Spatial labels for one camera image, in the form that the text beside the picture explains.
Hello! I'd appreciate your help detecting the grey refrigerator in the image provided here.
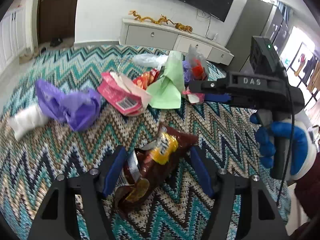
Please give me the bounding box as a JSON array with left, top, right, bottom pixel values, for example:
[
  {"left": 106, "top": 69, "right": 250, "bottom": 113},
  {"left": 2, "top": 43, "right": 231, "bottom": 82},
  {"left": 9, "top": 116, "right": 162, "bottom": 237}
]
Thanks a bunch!
[{"left": 225, "top": 0, "right": 289, "bottom": 73}]

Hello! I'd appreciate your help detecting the clear plastic bag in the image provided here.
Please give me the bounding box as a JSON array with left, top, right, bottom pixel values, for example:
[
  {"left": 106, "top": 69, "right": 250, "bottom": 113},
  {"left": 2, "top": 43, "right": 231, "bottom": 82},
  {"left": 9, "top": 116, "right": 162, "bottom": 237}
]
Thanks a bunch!
[{"left": 132, "top": 54, "right": 168, "bottom": 68}]

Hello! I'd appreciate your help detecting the brown yellow snack bag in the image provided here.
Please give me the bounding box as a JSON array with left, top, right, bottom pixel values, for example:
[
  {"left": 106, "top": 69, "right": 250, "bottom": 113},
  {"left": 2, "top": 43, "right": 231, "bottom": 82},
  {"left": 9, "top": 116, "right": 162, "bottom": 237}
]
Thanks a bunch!
[{"left": 114, "top": 122, "right": 199, "bottom": 218}]

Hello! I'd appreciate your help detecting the zigzag patterned blanket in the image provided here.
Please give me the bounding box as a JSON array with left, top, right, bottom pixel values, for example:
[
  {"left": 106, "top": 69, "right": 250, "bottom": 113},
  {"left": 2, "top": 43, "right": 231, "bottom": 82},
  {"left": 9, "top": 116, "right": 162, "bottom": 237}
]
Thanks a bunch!
[{"left": 1, "top": 46, "right": 291, "bottom": 239}]

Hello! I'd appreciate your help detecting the white plastic wrap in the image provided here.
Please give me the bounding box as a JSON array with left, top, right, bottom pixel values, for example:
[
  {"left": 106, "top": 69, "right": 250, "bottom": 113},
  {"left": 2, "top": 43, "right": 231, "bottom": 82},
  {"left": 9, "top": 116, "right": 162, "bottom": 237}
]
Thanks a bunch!
[{"left": 7, "top": 103, "right": 49, "bottom": 141}]

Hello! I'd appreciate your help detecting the purple plastic bag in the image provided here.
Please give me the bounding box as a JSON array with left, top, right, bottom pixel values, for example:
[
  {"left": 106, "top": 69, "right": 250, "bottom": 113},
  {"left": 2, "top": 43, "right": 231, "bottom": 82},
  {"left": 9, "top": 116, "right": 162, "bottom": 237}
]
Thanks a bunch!
[{"left": 35, "top": 79, "right": 101, "bottom": 132}]

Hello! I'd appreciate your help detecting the white shoe cabinet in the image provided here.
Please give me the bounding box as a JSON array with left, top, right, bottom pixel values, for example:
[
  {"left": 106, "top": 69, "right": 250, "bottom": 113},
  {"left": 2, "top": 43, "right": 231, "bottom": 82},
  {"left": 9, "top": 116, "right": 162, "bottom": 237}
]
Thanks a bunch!
[{"left": 0, "top": 7, "right": 26, "bottom": 72}]

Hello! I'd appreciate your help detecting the green paper sheet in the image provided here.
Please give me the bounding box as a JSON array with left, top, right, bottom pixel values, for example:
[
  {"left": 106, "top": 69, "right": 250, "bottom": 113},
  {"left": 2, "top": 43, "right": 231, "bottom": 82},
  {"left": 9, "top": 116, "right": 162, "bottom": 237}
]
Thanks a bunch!
[{"left": 146, "top": 51, "right": 185, "bottom": 109}]

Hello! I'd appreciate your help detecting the pink snack wrapper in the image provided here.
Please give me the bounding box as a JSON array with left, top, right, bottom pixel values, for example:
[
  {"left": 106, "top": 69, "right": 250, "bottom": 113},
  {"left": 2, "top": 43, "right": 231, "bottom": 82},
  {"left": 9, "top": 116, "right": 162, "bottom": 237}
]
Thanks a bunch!
[{"left": 97, "top": 72, "right": 152, "bottom": 116}]

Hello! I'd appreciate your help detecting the red snack wrapper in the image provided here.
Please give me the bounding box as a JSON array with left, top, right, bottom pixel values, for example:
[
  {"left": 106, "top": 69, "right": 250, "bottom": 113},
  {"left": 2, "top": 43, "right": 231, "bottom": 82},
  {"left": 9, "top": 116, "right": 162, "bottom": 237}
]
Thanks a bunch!
[{"left": 133, "top": 68, "right": 159, "bottom": 90}]

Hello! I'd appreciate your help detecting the right blue gloved hand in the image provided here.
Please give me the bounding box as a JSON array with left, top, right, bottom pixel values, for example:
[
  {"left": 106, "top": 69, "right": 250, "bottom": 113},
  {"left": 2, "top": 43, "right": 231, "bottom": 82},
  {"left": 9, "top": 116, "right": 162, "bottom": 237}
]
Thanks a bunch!
[{"left": 249, "top": 112, "right": 318, "bottom": 181}]

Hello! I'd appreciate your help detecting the black tracker box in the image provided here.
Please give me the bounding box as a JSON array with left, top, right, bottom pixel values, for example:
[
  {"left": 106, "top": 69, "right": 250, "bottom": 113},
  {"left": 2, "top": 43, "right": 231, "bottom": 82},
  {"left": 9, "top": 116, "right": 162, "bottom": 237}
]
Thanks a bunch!
[{"left": 249, "top": 36, "right": 286, "bottom": 79}]

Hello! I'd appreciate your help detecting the white TV cabinet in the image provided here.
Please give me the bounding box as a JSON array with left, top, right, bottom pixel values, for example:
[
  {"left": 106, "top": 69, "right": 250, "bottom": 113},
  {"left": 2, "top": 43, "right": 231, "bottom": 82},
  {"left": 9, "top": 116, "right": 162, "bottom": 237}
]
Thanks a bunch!
[{"left": 119, "top": 18, "right": 234, "bottom": 66}]

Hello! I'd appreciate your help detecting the golden tiger figurine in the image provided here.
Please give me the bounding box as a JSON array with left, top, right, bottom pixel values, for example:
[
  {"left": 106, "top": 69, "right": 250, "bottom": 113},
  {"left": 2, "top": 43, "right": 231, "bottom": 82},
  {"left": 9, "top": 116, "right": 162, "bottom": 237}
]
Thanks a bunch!
[{"left": 174, "top": 23, "right": 193, "bottom": 33}]

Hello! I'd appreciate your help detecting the dark brown door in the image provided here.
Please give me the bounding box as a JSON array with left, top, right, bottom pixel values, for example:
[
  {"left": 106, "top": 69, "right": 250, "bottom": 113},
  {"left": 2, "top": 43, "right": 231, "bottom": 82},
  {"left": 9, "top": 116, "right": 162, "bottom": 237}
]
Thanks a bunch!
[{"left": 37, "top": 0, "right": 78, "bottom": 44}]

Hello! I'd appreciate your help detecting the grey bag with red items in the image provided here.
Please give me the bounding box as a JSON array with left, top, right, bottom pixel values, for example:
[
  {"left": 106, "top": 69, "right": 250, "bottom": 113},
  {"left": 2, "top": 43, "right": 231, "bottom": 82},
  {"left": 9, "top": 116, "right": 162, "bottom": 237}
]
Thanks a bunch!
[{"left": 182, "top": 45, "right": 209, "bottom": 83}]

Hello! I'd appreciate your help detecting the golden dragon figurine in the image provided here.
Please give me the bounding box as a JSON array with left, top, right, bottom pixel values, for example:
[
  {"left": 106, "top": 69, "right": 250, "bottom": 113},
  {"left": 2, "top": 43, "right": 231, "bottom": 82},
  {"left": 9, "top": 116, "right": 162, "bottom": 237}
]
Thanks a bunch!
[{"left": 129, "top": 10, "right": 173, "bottom": 25}]

